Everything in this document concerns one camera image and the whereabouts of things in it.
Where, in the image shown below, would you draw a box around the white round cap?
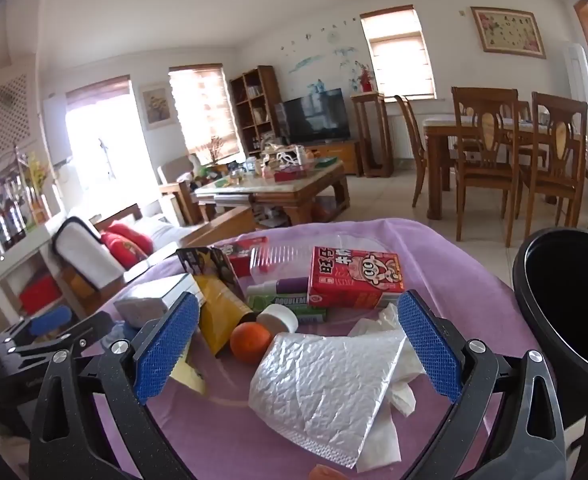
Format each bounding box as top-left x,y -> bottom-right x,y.
256,304 -> 299,334

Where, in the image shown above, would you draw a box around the tangerine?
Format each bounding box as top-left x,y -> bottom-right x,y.
230,321 -> 273,365

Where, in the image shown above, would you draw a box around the purple cloth with white print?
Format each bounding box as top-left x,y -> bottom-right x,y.
81,217 -> 545,480

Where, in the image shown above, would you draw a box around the yellow snack packet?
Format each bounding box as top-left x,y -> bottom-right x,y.
194,274 -> 257,357

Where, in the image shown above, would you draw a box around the wooden bookshelf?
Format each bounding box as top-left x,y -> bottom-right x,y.
229,65 -> 283,156

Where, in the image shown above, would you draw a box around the white tissue pack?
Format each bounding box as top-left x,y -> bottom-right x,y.
114,276 -> 207,329

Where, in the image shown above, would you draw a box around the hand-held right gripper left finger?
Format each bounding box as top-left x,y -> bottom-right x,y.
28,291 -> 202,480

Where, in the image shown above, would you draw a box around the flat screen television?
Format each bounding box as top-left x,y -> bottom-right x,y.
275,88 -> 351,146

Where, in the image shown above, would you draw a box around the silver bubble mailer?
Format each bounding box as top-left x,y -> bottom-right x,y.
248,331 -> 409,469

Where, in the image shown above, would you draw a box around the purple and white tube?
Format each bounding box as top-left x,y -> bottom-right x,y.
246,277 -> 315,299

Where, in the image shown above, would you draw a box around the red potted plant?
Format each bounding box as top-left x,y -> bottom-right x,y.
356,62 -> 375,94

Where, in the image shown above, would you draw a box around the yellow artificial flowers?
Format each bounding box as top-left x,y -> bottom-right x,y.
24,152 -> 55,227

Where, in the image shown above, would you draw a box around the framed floral picture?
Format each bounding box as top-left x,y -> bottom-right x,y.
470,6 -> 547,59

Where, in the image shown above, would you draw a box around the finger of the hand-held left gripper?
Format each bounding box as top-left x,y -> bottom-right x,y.
0,306 -> 73,359
56,311 -> 117,356

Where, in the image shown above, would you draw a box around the clear plastic cup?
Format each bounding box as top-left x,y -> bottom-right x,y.
250,244 -> 321,291

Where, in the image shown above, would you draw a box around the red storage box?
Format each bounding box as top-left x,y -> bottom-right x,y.
18,275 -> 63,314

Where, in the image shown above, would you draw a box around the red snack packet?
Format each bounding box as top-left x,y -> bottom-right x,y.
223,236 -> 269,279

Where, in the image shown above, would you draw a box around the green gum packet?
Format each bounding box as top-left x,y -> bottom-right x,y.
246,292 -> 327,324

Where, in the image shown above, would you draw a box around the white lattice panel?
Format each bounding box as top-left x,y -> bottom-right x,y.
0,72 -> 43,177

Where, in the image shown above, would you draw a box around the black waste bin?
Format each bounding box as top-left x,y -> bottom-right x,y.
511,227 -> 588,431

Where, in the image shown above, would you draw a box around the wooden sofa with white cushions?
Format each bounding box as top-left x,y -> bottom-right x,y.
48,202 -> 258,311

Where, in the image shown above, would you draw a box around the red cartoon carton box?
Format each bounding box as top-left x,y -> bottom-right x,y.
306,246 -> 405,311

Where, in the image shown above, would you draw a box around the pale yellow packet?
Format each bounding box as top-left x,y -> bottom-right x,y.
169,345 -> 209,395

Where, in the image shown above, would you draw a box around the wooden television stand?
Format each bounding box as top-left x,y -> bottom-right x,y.
304,140 -> 363,177

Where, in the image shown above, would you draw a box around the wooden dining table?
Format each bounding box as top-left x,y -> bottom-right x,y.
422,114 -> 588,221

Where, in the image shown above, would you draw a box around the white shelf unit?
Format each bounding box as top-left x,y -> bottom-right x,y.
0,222 -> 105,323

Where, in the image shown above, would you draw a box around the white tissue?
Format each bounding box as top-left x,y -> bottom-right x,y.
346,302 -> 427,474

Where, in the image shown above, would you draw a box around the dark glass bottle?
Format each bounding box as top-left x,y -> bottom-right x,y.
8,194 -> 28,242
0,195 -> 13,250

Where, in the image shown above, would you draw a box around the framed sunflower picture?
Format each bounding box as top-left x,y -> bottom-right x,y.
138,84 -> 172,131

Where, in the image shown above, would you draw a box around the wooden armchair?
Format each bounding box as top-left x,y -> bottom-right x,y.
156,155 -> 201,227

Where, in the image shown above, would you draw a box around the tall wooden plant stand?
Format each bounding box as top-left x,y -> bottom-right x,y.
350,92 -> 395,178

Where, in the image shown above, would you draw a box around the red cushion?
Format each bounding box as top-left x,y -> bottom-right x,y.
106,220 -> 155,257
100,232 -> 149,270

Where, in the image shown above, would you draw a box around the white radiator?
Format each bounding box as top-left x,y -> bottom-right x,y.
386,114 -> 425,159

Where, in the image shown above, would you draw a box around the vase with dried branches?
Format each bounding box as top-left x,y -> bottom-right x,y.
201,134 -> 225,167

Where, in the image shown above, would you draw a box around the wooden coffee table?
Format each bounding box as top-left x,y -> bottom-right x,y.
194,160 -> 351,227

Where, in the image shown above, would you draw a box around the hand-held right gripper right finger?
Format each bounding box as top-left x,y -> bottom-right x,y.
396,290 -> 570,480

